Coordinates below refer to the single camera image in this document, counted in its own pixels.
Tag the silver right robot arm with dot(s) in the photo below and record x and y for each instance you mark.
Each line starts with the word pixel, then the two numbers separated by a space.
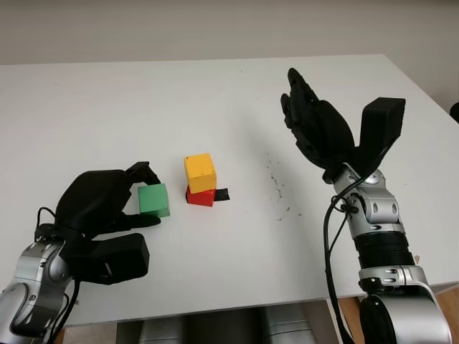
pixel 380 208

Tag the yellow cube block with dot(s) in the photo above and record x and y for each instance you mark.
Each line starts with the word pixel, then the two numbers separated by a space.
pixel 199 170

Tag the green cube block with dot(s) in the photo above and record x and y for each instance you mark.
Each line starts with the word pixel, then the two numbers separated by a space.
pixel 154 199

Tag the black tape strip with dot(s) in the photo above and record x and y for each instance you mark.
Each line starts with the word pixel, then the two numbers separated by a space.
pixel 222 194

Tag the grey robot lower body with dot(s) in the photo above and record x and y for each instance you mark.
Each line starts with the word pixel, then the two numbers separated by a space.
pixel 222 328

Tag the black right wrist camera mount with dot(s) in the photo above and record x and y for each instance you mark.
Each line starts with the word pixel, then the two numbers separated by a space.
pixel 382 122

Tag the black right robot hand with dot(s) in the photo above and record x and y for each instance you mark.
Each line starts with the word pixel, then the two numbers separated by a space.
pixel 322 132

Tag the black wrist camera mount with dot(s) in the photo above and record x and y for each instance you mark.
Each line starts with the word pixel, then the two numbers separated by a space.
pixel 118 258
pixel 382 122

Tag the black rounded object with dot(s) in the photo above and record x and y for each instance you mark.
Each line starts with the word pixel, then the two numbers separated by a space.
pixel 455 113

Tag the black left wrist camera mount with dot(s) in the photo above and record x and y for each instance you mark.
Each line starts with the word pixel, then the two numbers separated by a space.
pixel 118 258

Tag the white table leg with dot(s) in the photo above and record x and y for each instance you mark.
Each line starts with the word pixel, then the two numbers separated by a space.
pixel 330 326

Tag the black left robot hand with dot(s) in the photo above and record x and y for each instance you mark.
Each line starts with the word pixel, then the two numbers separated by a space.
pixel 93 200

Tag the red cube block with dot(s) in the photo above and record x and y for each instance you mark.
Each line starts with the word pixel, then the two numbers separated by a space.
pixel 201 199

